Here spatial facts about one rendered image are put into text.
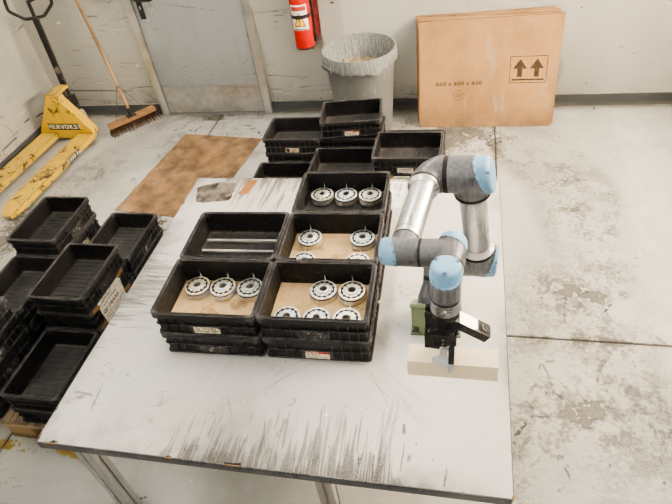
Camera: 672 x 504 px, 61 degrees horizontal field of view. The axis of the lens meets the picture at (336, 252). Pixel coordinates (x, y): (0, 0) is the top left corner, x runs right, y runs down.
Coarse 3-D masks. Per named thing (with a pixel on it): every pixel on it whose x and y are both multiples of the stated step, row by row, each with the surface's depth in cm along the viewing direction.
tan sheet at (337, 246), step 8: (296, 240) 243; (328, 240) 240; (336, 240) 239; (344, 240) 239; (296, 248) 239; (320, 248) 237; (328, 248) 236; (336, 248) 236; (344, 248) 235; (352, 248) 234; (320, 256) 233; (328, 256) 232; (336, 256) 232; (344, 256) 231; (368, 256) 230
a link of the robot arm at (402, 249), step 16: (432, 160) 171; (416, 176) 168; (432, 176) 168; (416, 192) 162; (432, 192) 165; (416, 208) 156; (400, 224) 151; (416, 224) 151; (384, 240) 147; (400, 240) 145; (416, 240) 144; (384, 256) 146; (400, 256) 144; (416, 256) 143
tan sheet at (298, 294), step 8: (280, 288) 222; (288, 288) 221; (296, 288) 221; (304, 288) 220; (368, 288) 216; (280, 296) 219; (288, 296) 218; (296, 296) 218; (304, 296) 217; (280, 304) 215; (288, 304) 215; (296, 304) 214; (304, 304) 214; (312, 304) 213; (328, 304) 212; (336, 304) 212; (360, 304) 210; (272, 312) 213; (304, 312) 211; (360, 312) 207
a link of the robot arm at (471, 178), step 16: (448, 160) 170; (464, 160) 168; (480, 160) 166; (448, 176) 169; (464, 176) 167; (480, 176) 166; (448, 192) 173; (464, 192) 171; (480, 192) 170; (464, 208) 179; (480, 208) 178; (464, 224) 186; (480, 224) 183; (480, 240) 189; (480, 256) 194; (496, 256) 196; (464, 272) 201; (480, 272) 199
